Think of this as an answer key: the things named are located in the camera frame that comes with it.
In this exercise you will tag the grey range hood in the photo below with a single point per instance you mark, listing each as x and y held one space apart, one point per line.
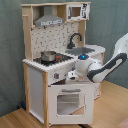
48 18

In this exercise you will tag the cabinet door with dispenser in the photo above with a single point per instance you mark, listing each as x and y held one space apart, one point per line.
97 92

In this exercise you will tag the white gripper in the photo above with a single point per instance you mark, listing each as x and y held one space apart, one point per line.
72 76

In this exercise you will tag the toy microwave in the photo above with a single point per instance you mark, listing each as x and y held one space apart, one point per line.
78 11

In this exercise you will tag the grey toy sink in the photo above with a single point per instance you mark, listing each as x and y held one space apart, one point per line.
79 51

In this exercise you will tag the silver toy pot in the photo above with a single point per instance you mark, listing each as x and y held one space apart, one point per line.
48 55

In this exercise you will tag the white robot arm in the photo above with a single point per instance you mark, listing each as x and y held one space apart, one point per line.
94 69

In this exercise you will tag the black stove top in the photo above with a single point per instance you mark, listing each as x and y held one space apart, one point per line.
59 58

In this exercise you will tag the left red stove knob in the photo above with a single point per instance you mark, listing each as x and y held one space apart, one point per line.
56 75

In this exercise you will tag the white oven door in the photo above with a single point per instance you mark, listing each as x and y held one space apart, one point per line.
71 104

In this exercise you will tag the wooden toy kitchen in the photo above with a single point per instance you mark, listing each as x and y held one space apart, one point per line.
39 78

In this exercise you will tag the black toy faucet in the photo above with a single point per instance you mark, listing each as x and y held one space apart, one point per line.
73 40

